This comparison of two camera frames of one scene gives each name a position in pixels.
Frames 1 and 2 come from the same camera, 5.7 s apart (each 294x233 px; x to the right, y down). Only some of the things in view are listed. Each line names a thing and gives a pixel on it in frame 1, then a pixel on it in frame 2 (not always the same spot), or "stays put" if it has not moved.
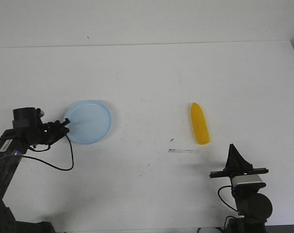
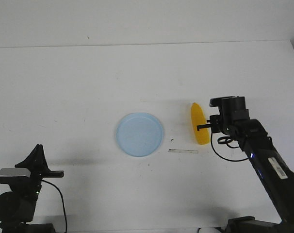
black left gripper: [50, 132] → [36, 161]
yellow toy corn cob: [199, 124] stays put
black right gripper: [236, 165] → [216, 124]
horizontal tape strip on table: [182, 151] stays put
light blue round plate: [89, 121] → [139, 134]
